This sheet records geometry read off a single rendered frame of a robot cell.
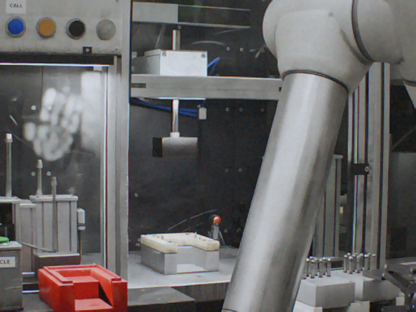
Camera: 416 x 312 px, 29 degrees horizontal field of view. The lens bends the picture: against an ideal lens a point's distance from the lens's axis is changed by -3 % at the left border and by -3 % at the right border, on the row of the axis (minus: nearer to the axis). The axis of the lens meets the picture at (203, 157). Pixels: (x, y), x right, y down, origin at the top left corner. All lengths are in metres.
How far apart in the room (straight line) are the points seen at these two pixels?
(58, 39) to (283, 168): 0.59
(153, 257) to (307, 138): 0.75
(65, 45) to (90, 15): 0.08
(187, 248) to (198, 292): 0.20
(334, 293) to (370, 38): 0.62
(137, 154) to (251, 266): 0.99
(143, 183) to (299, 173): 0.98
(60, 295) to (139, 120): 0.78
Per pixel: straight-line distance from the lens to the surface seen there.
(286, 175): 1.20
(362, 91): 1.91
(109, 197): 1.65
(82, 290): 1.54
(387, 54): 1.23
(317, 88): 1.23
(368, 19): 1.22
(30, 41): 1.59
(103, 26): 1.62
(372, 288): 1.72
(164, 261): 1.82
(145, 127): 2.12
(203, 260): 1.88
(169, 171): 2.15
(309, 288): 1.66
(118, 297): 1.48
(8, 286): 1.48
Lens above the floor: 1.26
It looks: 3 degrees down
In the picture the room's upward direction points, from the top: 1 degrees clockwise
